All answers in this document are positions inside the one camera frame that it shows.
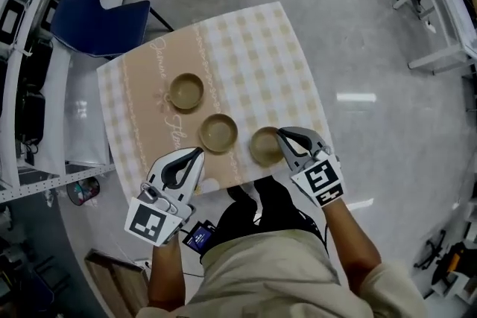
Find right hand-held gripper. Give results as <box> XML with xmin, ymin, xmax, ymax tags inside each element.
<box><xmin>277</xmin><ymin>126</ymin><xmax>344</xmax><ymax>209</ymax></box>

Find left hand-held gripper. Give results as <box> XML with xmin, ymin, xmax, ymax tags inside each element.
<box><xmin>124</xmin><ymin>147</ymin><xmax>206</xmax><ymax>247</ymax></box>

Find tan bowl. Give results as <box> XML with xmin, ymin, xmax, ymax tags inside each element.
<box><xmin>199</xmin><ymin>113</ymin><xmax>239</xmax><ymax>154</ymax></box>
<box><xmin>248</xmin><ymin>126</ymin><xmax>286</xmax><ymax>165</ymax></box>
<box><xmin>169</xmin><ymin>72</ymin><xmax>205</xmax><ymax>111</ymax></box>

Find person's left forearm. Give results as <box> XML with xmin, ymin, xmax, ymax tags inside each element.
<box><xmin>148</xmin><ymin>240</ymin><xmax>187</xmax><ymax>306</ymax></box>

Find person's right forearm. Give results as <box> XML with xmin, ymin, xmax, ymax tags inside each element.
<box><xmin>323</xmin><ymin>203</ymin><xmax>383</xmax><ymax>295</ymax></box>

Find person's black trousers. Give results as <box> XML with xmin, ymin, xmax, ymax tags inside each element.
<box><xmin>214</xmin><ymin>177</ymin><xmax>329</xmax><ymax>247</ymax></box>

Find person's left black shoe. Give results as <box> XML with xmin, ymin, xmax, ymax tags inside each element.
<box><xmin>227</xmin><ymin>184</ymin><xmax>259</xmax><ymax>209</ymax></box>

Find black device with blue screen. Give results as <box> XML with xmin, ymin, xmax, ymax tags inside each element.
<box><xmin>181</xmin><ymin>220</ymin><xmax>217</xmax><ymax>255</ymax></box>

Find beige checked tablecloth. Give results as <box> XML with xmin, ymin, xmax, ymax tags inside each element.
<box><xmin>96</xmin><ymin>1</ymin><xmax>335</xmax><ymax>206</ymax></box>

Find wooden board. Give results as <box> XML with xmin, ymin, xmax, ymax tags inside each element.
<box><xmin>84</xmin><ymin>248</ymin><xmax>150</xmax><ymax>318</ymax></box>

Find person's beige shirt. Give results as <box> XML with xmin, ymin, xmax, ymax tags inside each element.
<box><xmin>136</xmin><ymin>229</ymin><xmax>429</xmax><ymax>318</ymax></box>

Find white metal shelving rack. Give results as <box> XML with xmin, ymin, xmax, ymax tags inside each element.
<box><xmin>0</xmin><ymin>0</ymin><xmax>141</xmax><ymax>203</ymax></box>

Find black chair base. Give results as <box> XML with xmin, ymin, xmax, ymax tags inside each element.
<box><xmin>413</xmin><ymin>229</ymin><xmax>448</xmax><ymax>271</ymax></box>

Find blue chair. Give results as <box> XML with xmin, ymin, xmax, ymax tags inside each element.
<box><xmin>50</xmin><ymin>0</ymin><xmax>174</xmax><ymax>60</ymax></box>

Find black and yellow tool case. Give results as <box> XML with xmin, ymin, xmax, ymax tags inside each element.
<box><xmin>434</xmin><ymin>240</ymin><xmax>477</xmax><ymax>295</ymax></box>

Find white table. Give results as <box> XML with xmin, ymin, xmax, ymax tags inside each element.
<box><xmin>393</xmin><ymin>0</ymin><xmax>477</xmax><ymax>75</ymax></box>

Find left hand-held gripper camera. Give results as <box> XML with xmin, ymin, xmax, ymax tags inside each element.
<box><xmin>140</xmin><ymin>185</ymin><xmax>176</xmax><ymax>213</ymax></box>

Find wire waste bin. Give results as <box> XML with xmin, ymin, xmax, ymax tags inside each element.
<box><xmin>66</xmin><ymin>177</ymin><xmax>101</xmax><ymax>206</ymax></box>

